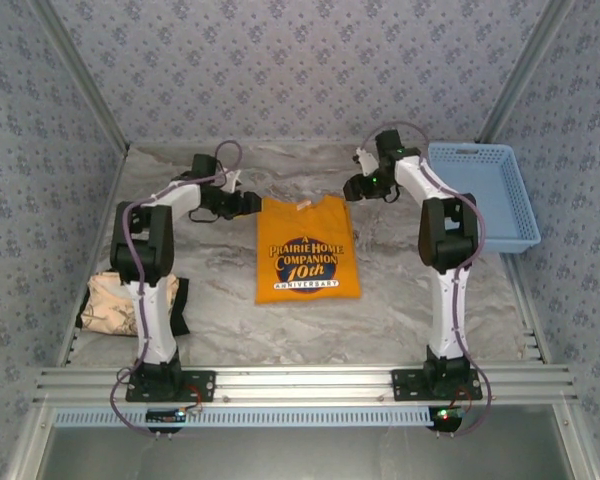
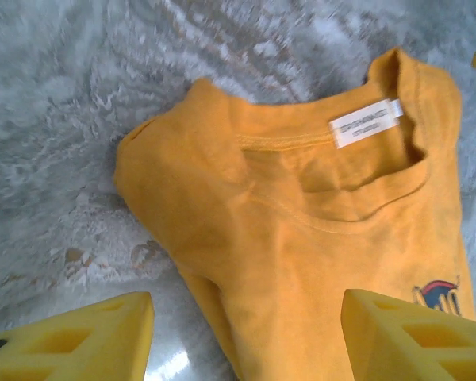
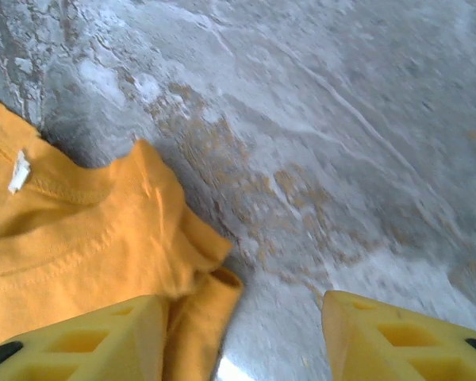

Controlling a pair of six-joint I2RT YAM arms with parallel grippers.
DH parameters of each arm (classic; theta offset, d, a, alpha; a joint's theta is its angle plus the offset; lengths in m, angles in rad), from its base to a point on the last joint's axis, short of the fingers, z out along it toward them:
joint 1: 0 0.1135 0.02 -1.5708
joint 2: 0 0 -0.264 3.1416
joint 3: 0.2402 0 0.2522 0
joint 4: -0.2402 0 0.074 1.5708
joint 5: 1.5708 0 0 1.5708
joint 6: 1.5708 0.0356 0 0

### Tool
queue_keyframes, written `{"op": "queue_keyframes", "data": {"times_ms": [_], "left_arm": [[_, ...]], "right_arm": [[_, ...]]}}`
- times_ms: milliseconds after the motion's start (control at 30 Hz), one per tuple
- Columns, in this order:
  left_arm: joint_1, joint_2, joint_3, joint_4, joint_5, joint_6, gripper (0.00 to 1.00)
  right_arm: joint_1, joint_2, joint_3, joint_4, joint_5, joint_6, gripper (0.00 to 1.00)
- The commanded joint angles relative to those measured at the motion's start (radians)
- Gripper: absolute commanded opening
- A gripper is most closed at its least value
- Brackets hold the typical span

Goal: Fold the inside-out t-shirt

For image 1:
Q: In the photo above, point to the orange t-shirt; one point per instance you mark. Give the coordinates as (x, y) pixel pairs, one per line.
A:
(305, 225)

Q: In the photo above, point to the light blue plastic basket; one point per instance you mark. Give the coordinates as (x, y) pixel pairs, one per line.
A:
(500, 200)

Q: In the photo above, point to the aluminium frame post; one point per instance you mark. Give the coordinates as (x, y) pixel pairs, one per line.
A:
(80, 75)
(525, 75)

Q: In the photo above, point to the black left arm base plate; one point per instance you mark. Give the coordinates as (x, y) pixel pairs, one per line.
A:
(205, 387)

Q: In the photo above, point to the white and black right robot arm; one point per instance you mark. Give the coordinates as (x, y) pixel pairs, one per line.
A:
(447, 310)

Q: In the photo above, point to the beige printed folded cloth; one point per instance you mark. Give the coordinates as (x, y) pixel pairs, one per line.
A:
(182, 310)

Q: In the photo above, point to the beige printed t-shirt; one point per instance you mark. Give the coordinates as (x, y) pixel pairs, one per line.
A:
(105, 305)

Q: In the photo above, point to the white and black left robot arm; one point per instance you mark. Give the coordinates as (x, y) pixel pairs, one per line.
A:
(152, 320)

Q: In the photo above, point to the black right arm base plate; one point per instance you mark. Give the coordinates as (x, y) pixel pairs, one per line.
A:
(405, 387)

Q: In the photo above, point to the aluminium mounting rail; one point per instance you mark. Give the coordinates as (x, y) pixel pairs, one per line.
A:
(300, 382)

